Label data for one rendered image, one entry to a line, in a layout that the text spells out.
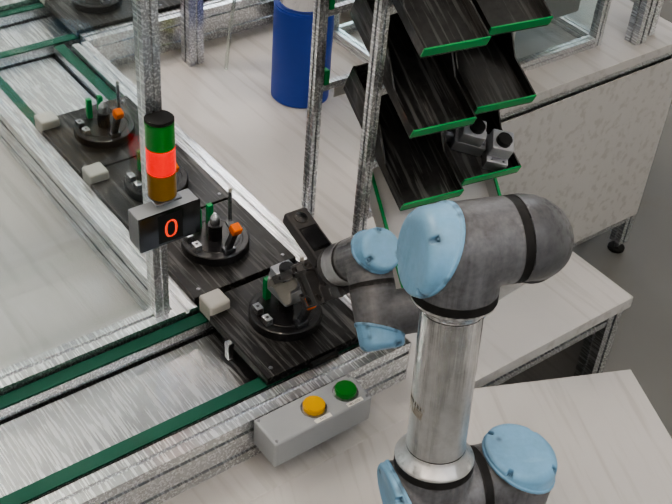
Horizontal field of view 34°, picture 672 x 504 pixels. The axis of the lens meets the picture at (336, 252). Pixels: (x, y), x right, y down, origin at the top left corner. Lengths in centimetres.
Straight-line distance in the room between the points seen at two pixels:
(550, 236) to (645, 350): 228
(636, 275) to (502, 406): 186
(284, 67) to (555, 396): 116
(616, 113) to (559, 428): 155
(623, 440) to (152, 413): 88
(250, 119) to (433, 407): 149
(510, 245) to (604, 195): 233
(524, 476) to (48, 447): 82
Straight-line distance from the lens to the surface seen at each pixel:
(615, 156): 360
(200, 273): 218
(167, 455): 187
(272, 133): 279
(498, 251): 136
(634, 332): 371
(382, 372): 208
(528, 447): 166
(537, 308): 236
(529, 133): 318
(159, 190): 187
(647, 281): 393
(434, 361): 145
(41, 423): 200
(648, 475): 211
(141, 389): 204
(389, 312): 173
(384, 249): 172
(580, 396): 220
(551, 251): 140
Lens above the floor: 239
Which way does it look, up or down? 39 degrees down
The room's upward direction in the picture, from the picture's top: 5 degrees clockwise
